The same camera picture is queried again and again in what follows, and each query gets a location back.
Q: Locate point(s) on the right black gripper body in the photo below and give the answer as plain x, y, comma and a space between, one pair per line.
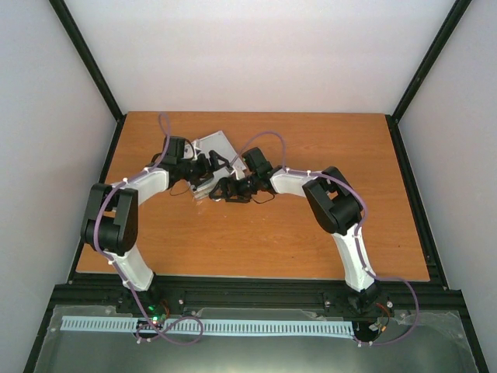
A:
249, 186

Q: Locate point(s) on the aluminium poker case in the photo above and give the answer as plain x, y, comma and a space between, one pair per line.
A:
218, 142

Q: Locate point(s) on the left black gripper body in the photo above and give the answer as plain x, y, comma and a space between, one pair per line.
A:
194, 174

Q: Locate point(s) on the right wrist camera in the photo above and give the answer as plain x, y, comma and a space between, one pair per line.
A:
255, 162

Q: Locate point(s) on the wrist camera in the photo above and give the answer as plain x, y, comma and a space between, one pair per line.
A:
192, 150
255, 162

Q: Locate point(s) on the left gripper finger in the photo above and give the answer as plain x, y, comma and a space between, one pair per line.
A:
217, 161
205, 184

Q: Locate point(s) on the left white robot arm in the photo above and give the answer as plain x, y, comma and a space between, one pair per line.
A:
110, 223

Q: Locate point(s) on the light blue cable duct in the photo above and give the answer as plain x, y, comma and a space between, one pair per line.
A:
209, 327

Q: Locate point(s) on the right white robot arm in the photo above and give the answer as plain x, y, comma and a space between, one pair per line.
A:
337, 208

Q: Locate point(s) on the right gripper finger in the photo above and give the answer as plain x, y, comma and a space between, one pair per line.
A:
238, 199
224, 189

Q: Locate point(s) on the black aluminium frame rail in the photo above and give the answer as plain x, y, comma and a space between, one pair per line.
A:
184, 294

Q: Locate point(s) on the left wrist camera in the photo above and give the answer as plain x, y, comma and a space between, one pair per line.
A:
192, 150

